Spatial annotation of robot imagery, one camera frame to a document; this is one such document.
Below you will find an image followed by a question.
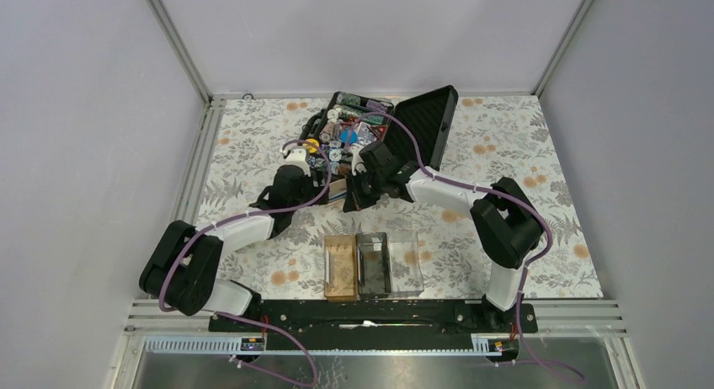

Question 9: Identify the smoky black card holder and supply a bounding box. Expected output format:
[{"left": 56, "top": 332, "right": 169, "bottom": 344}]
[{"left": 355, "top": 232, "right": 392, "bottom": 300}]

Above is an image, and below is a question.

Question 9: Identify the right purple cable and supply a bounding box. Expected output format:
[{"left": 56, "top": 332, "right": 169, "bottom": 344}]
[{"left": 343, "top": 111, "right": 554, "bottom": 343}]

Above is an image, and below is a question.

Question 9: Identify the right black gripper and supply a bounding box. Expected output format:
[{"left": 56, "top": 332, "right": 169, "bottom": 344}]
[{"left": 344, "top": 168, "right": 386, "bottom": 213}]

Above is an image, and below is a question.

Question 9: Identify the black poker chip case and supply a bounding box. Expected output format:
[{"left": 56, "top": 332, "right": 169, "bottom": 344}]
[{"left": 300, "top": 85, "right": 458, "bottom": 181}]

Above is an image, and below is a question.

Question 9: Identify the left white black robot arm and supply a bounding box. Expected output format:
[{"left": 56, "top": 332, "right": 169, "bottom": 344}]
[{"left": 139, "top": 147, "right": 328, "bottom": 331}]

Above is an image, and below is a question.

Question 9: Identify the clear transparent card holder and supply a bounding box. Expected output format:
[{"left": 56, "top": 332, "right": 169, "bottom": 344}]
[{"left": 387, "top": 231, "right": 424, "bottom": 299}]

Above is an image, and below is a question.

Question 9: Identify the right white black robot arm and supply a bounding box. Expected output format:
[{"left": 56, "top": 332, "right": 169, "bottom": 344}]
[{"left": 344, "top": 141, "right": 552, "bottom": 332}]

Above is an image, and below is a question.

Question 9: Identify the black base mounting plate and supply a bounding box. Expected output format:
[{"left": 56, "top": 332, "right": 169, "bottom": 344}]
[{"left": 208, "top": 299, "right": 539, "bottom": 351}]

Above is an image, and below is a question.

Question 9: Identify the floral patterned table mat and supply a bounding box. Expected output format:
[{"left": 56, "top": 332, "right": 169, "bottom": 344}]
[{"left": 195, "top": 96, "right": 603, "bottom": 299}]

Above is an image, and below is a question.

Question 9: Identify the blue round poker chip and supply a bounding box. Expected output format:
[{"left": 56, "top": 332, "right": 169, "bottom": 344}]
[{"left": 339, "top": 129, "right": 359, "bottom": 146}]

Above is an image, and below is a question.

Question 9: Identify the purple cable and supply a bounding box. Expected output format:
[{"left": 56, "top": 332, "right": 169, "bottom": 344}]
[
  {"left": 343, "top": 111, "right": 554, "bottom": 343},
  {"left": 157, "top": 140, "right": 334, "bottom": 314}
]

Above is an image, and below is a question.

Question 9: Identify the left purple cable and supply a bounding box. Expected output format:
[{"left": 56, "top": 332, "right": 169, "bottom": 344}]
[{"left": 157, "top": 140, "right": 334, "bottom": 314}]

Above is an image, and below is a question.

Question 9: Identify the yellow round poker chip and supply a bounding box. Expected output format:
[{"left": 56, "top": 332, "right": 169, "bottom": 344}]
[{"left": 304, "top": 139, "right": 320, "bottom": 154}]

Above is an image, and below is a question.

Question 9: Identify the amber transparent card holder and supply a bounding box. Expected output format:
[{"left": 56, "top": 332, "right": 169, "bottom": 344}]
[{"left": 324, "top": 235, "right": 359, "bottom": 301}]

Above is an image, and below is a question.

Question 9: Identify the blue playing card deck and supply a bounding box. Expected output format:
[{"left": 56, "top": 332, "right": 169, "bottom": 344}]
[{"left": 353, "top": 123, "right": 378, "bottom": 147}]

